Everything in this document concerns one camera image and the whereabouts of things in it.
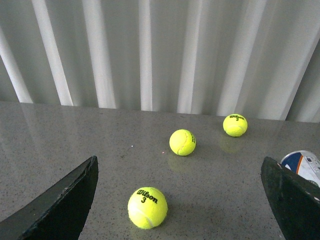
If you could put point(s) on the Head Team tennis ball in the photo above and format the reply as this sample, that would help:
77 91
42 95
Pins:
182 142

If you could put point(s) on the white pleated curtain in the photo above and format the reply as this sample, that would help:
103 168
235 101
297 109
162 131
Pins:
258 58

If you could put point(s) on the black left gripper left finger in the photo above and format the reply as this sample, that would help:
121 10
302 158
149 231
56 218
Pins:
60 212

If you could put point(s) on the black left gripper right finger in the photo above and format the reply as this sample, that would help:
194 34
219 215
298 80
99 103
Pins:
294 201

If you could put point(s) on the Wilson 3 tennis ball far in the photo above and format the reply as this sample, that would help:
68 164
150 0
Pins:
235 125

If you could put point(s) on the Wilson 3 tennis ball near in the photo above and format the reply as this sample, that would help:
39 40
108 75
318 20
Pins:
147 207

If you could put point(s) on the clear Wilson tennis ball can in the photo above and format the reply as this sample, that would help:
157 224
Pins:
305 164

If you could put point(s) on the wilson 3 tennis ball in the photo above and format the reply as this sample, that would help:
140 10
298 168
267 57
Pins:
235 125
147 207

